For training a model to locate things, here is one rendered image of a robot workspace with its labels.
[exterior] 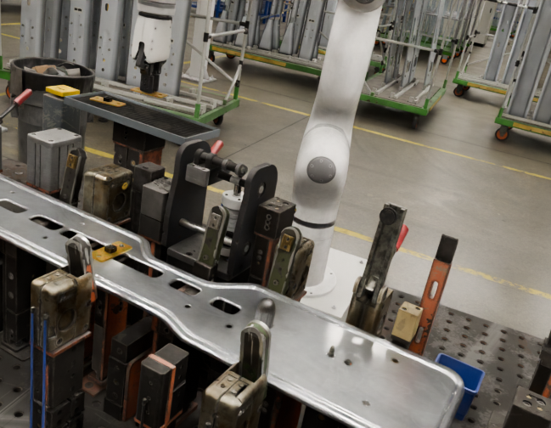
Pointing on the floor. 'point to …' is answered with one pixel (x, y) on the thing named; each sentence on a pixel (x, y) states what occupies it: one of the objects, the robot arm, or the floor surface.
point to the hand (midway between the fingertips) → (149, 82)
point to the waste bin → (61, 74)
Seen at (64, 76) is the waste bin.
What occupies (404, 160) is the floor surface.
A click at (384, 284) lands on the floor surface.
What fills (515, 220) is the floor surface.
